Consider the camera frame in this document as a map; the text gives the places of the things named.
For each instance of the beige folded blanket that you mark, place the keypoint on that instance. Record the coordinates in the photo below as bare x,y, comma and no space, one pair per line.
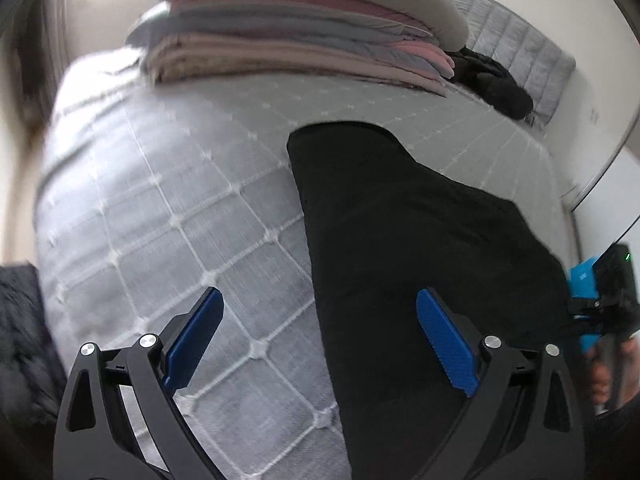
240,57

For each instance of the dark fuzzy cloth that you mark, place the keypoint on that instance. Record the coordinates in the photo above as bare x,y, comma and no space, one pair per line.
25,340

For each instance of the grey quilted bed mattress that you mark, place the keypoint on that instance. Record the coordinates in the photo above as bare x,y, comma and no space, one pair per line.
175,185

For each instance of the dark curtain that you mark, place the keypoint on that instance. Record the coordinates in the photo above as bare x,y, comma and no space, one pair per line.
37,60

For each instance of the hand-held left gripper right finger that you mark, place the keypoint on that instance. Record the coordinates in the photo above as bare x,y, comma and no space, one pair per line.
447,345

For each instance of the pink folded blanket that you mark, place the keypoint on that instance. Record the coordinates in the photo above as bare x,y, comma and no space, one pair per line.
310,2

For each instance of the black jacket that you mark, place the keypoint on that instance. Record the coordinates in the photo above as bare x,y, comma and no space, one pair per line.
495,85

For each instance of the person's right hand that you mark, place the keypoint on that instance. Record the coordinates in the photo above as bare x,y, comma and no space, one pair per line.
601,380

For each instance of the grey quilted pad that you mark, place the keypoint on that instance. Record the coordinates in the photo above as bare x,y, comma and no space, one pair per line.
520,45

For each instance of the blue box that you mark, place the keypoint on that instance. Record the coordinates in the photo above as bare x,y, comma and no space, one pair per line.
582,280

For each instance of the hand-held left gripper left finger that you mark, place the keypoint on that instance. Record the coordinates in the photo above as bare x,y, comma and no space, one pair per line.
192,340

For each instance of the person's right forearm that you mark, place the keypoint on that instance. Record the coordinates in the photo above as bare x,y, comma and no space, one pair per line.
617,445

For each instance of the black pants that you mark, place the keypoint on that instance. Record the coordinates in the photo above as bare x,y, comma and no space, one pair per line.
400,220

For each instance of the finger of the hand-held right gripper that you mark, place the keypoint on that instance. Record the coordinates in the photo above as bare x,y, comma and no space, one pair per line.
585,307

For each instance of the grey folded blanket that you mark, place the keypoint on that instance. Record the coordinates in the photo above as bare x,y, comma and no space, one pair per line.
280,27

